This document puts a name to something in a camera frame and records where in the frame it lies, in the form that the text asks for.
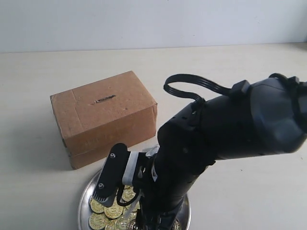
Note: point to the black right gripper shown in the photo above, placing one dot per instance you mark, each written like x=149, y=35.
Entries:
x=166, y=185

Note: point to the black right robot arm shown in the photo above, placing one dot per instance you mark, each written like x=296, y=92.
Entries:
x=247, y=120

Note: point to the brown cardboard slotted box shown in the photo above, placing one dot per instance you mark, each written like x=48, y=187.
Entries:
x=94, y=117

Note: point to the gold coin centre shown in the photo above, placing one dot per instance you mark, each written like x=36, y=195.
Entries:
x=128, y=193

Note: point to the gold coin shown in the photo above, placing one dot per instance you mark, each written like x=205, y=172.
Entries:
x=95, y=206
x=98, y=221
x=114, y=211
x=128, y=193

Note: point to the round steel plate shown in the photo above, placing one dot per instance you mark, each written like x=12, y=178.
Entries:
x=84, y=210

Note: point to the gold coin front left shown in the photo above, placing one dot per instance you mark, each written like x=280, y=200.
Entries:
x=114, y=211

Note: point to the gold coin left middle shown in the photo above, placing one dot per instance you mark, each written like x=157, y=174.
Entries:
x=95, y=206

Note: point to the gold coin bottom left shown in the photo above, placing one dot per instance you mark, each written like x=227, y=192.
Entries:
x=98, y=221

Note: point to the black grey right wrist camera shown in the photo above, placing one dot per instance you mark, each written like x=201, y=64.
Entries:
x=118, y=170

